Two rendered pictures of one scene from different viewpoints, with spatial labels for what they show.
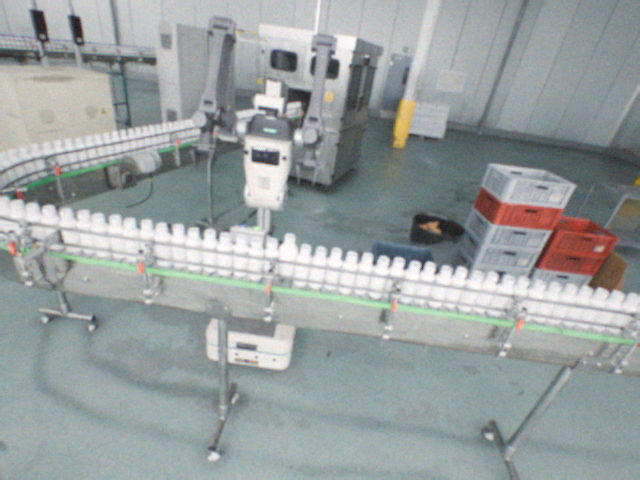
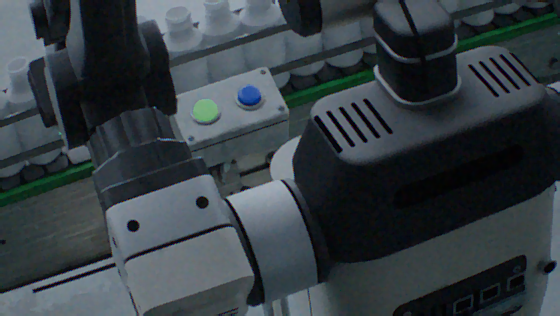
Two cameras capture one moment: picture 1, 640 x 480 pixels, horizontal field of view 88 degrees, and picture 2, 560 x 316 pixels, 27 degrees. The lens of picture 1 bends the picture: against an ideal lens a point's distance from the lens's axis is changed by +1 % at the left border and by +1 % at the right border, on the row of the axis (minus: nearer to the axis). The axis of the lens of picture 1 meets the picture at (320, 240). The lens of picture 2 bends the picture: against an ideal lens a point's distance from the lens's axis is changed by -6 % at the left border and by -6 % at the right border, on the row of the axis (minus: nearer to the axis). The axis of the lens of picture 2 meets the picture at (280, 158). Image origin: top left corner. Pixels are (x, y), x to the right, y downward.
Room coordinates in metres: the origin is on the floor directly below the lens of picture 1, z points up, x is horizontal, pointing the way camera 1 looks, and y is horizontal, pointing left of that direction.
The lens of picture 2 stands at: (2.47, 0.02, 2.06)
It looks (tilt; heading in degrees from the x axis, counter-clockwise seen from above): 39 degrees down; 165
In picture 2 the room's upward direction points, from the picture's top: 9 degrees counter-clockwise
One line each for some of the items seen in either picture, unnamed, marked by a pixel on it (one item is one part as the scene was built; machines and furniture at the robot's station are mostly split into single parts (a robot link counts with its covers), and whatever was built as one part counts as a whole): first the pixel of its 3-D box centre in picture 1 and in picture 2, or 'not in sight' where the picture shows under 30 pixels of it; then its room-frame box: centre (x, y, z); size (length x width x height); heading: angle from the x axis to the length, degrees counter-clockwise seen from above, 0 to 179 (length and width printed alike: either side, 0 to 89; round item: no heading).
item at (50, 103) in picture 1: (58, 122); not in sight; (4.05, 3.44, 0.59); 1.10 x 0.62 x 1.18; 163
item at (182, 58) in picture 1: (184, 81); not in sight; (6.74, 3.02, 0.96); 0.82 x 0.50 x 1.91; 163
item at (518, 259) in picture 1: (497, 247); not in sight; (3.02, -1.76, 0.33); 0.61 x 0.41 x 0.22; 97
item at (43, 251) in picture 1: (46, 267); not in sight; (0.95, 0.99, 0.96); 0.23 x 0.10 x 0.27; 1
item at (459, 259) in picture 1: (488, 266); not in sight; (3.02, -1.76, 0.11); 0.61 x 0.41 x 0.22; 97
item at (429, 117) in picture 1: (421, 118); not in sight; (10.68, -2.41, 0.50); 1.24 x 1.03 x 1.00; 94
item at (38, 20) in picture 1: (38, 26); not in sight; (5.45, 4.58, 1.55); 0.17 x 0.15 x 0.42; 163
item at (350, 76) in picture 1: (318, 110); not in sight; (5.55, 0.35, 1.00); 1.60 x 1.30 x 2.00; 163
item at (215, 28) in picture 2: (225, 253); (222, 44); (1.04, 0.35, 1.08); 0.06 x 0.06 x 0.17
